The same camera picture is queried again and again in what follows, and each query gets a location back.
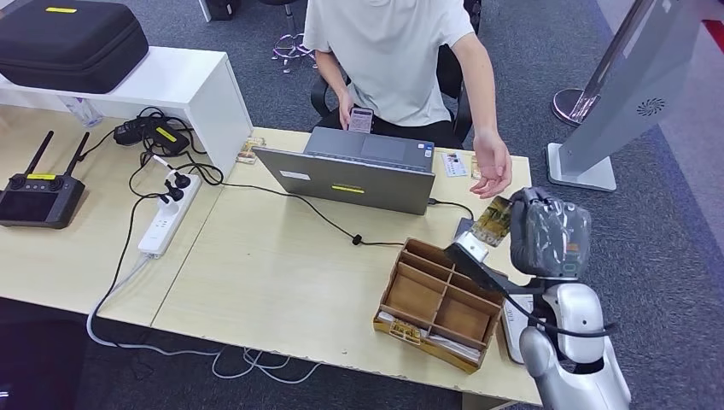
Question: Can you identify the clear plastic bottle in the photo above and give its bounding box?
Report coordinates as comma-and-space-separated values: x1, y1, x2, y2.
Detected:
58, 95, 105, 128

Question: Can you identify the white kiosk stand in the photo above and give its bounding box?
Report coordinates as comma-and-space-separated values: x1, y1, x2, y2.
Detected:
546, 0, 705, 194

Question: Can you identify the white power strip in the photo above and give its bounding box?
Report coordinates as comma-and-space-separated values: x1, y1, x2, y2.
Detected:
137, 173, 203, 260

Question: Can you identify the black carry case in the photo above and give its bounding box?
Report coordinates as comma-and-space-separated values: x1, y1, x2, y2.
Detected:
0, 0, 150, 95

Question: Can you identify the black office chair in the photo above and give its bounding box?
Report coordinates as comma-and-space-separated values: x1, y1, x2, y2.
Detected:
309, 42, 475, 143

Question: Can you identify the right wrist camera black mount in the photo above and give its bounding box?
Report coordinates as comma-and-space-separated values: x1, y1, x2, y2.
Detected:
443, 231, 547, 321

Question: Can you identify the grey laptop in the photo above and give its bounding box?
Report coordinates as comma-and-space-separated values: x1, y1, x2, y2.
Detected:
252, 126, 436, 217

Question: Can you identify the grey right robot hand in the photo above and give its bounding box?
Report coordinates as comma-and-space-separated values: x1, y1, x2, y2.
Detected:
507, 186, 593, 280

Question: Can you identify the person's left hand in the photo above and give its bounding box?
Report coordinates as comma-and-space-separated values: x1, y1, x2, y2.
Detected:
469, 131, 514, 200

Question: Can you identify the black laptop power cable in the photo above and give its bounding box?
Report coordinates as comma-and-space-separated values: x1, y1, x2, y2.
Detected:
192, 164, 406, 248

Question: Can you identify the chrome stool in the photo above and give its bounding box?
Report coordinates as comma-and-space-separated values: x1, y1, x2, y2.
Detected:
271, 0, 319, 73

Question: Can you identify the black box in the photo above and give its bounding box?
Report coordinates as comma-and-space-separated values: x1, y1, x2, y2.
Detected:
197, 0, 242, 22

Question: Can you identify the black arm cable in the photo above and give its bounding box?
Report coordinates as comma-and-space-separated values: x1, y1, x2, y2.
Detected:
497, 283, 617, 341

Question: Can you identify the smartphone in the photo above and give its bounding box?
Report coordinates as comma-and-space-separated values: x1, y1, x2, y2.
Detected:
347, 107, 376, 135

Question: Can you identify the white power strip cable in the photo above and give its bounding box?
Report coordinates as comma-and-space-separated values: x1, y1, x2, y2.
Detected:
85, 255, 323, 386

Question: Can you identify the white card reader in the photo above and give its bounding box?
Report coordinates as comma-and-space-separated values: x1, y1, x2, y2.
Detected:
499, 293, 537, 366

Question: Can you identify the person's right hand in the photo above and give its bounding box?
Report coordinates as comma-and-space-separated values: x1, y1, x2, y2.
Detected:
337, 90, 360, 132

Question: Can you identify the white shelf riser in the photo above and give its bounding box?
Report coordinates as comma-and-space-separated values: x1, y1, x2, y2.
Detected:
0, 46, 254, 177

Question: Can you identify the white card stack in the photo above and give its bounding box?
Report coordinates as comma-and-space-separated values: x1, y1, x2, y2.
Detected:
377, 311, 483, 365

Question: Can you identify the black remote controller with antennas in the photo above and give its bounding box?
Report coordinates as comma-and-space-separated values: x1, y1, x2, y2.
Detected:
0, 131, 91, 231

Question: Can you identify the black bulky object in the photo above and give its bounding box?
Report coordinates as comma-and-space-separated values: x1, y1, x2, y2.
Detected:
0, 316, 89, 410

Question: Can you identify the person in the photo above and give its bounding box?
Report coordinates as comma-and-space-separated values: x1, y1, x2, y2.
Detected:
302, 0, 514, 200

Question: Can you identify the white ID card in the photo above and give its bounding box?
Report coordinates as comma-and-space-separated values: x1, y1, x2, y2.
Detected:
440, 151, 470, 179

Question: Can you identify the chrome stanchion post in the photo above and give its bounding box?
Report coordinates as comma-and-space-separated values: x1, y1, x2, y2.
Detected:
551, 0, 657, 128

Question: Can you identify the black mains cable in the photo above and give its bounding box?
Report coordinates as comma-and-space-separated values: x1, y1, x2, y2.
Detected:
90, 192, 165, 315

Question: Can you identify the black hub cable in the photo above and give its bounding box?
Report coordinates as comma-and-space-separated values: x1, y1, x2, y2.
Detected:
428, 197, 476, 222

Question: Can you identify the wooden organiser box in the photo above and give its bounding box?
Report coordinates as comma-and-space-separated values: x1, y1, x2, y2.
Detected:
371, 237, 509, 376

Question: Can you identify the black charger with yellow label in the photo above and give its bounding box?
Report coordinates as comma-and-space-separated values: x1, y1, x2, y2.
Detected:
113, 115, 190, 158

